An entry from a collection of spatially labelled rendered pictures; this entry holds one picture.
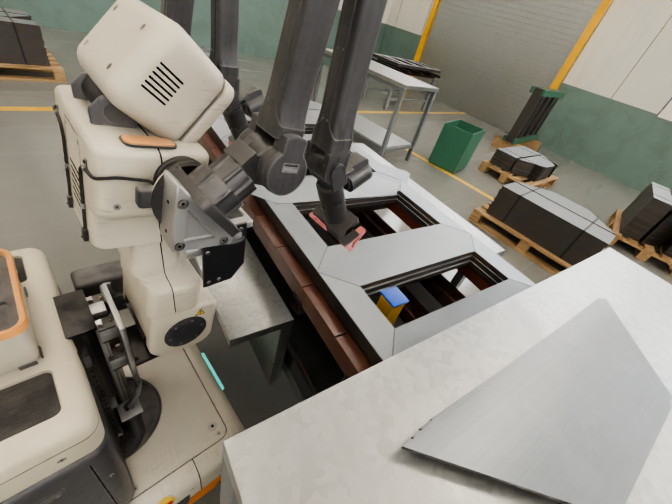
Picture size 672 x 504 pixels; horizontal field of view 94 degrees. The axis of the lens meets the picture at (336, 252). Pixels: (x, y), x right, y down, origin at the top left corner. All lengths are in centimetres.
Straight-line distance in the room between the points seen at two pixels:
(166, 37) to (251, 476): 56
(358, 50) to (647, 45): 863
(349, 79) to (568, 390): 61
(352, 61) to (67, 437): 77
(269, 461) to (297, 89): 48
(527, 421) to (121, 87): 74
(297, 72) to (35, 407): 70
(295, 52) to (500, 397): 57
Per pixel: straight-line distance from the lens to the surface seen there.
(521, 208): 358
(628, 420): 72
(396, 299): 87
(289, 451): 44
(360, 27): 56
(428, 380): 55
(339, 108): 57
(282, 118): 50
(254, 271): 113
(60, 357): 83
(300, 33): 49
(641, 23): 915
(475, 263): 130
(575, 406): 66
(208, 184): 49
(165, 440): 127
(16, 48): 509
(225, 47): 93
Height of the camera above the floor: 146
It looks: 37 degrees down
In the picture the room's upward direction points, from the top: 18 degrees clockwise
